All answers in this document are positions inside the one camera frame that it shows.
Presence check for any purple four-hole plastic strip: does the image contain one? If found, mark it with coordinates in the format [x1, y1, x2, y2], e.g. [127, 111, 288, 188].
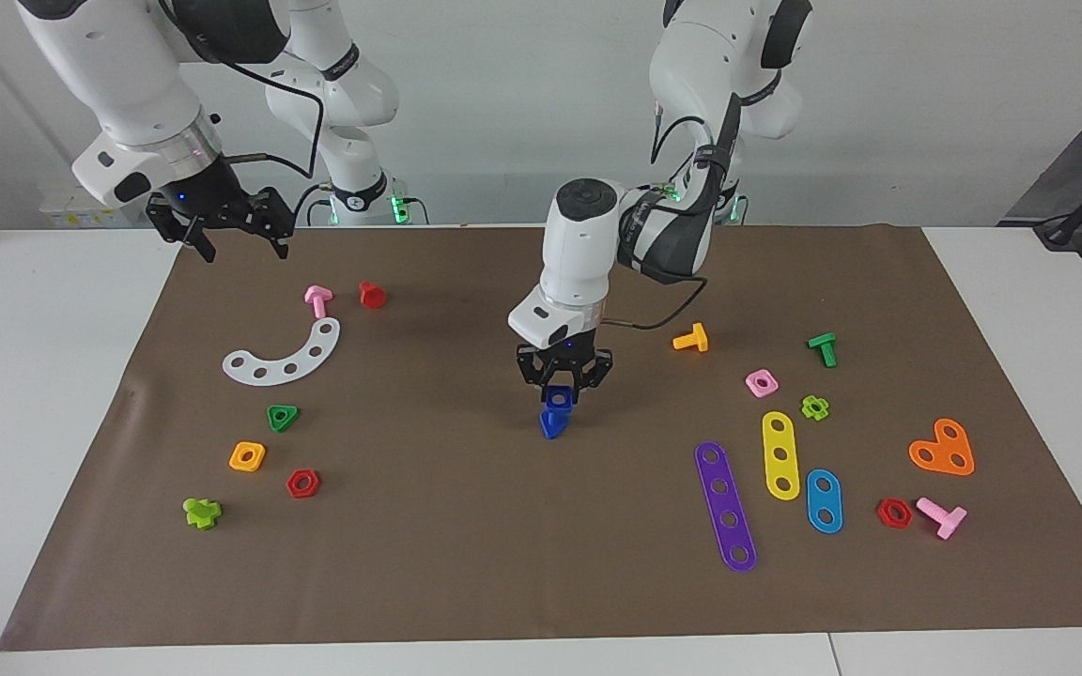
[695, 441, 758, 573]

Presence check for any orange three-hole angled plate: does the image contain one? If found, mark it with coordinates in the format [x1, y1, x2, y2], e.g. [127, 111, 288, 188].
[908, 418, 976, 477]

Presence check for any blue two-hole plastic strip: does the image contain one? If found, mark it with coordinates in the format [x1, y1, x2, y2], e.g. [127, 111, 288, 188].
[806, 469, 844, 534]

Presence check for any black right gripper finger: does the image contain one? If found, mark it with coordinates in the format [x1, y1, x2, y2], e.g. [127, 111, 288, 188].
[239, 187, 297, 261]
[146, 192, 218, 265]

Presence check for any yellow three-hole plastic strip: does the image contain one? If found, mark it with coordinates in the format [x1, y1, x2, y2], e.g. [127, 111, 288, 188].
[762, 411, 801, 501]

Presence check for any white curved five-hole plate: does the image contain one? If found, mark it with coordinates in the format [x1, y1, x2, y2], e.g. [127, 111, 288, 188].
[223, 317, 342, 387]

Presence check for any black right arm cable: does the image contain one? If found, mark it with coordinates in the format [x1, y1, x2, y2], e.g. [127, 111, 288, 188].
[161, 0, 326, 179]

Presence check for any white box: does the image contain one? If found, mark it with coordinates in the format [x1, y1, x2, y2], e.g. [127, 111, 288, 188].
[39, 183, 155, 228]

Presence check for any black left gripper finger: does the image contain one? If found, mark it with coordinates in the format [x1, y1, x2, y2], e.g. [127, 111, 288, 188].
[517, 346, 558, 392]
[569, 349, 614, 407]

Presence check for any brown paper table mat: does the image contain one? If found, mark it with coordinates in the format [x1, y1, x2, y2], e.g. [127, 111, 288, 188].
[0, 225, 1082, 652]

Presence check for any black base cable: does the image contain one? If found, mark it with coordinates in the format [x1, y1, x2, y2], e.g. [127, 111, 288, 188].
[292, 181, 335, 227]

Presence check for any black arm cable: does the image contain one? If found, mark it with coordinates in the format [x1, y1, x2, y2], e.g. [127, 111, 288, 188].
[597, 89, 744, 331]
[161, 0, 326, 179]

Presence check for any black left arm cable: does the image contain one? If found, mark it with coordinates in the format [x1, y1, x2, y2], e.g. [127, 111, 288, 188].
[597, 89, 744, 331]

